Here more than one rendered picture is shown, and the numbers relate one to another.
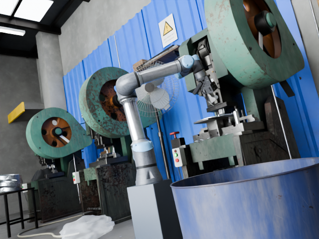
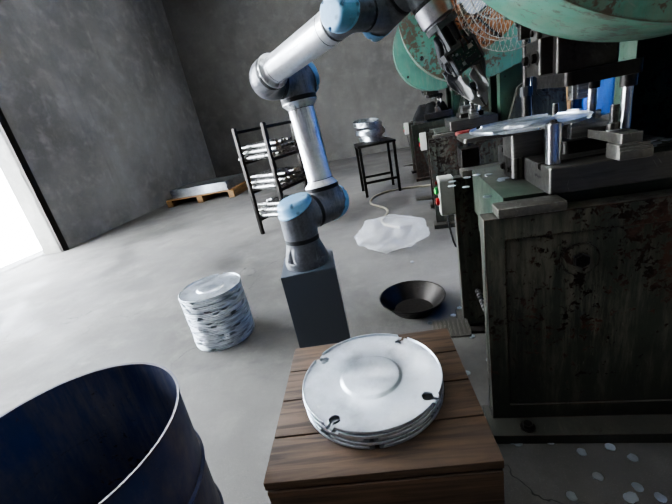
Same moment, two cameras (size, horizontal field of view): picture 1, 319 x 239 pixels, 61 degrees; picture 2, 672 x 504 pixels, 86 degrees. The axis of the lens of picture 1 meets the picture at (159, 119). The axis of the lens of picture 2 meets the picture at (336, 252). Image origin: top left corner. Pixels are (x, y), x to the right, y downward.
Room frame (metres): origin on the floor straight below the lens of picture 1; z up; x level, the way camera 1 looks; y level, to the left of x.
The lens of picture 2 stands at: (0.97, -0.92, 0.91)
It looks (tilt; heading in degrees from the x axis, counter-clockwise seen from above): 21 degrees down; 57
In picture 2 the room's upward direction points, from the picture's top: 12 degrees counter-clockwise
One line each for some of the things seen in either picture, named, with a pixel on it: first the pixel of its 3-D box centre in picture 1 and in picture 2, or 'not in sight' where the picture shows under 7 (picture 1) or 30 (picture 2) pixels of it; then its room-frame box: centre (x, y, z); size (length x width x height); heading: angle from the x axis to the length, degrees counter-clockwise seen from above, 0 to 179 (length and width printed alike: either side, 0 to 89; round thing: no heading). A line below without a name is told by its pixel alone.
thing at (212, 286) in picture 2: not in sight; (210, 286); (1.32, 0.76, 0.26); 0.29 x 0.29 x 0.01
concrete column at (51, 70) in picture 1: (57, 114); not in sight; (6.42, 2.42, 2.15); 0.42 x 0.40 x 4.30; 134
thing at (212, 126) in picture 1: (212, 128); (508, 151); (1.95, -0.37, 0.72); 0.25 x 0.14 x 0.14; 134
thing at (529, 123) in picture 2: (214, 119); (527, 123); (1.99, -0.40, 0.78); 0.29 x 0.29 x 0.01
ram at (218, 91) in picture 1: (213, 87); (565, 4); (2.04, -0.46, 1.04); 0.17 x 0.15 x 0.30; 134
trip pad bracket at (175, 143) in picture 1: (179, 149); (469, 170); (2.14, -0.11, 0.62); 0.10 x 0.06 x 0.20; 44
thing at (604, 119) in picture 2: (224, 121); (577, 124); (2.07, -0.49, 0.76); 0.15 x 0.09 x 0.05; 44
